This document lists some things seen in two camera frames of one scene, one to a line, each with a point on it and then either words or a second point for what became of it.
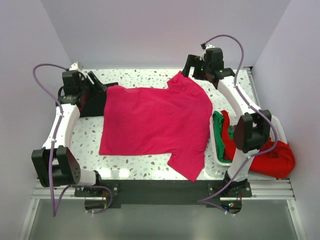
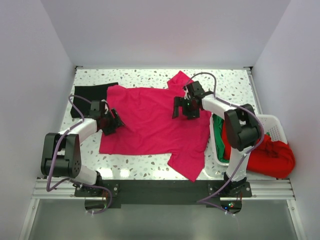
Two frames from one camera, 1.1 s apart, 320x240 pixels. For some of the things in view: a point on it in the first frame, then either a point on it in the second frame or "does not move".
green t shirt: (219, 131) does not move
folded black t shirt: (92, 103) does not move
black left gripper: (96, 87) → (116, 123)
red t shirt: (278, 163) does not move
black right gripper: (191, 61) → (180, 101)
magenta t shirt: (173, 119) does not move
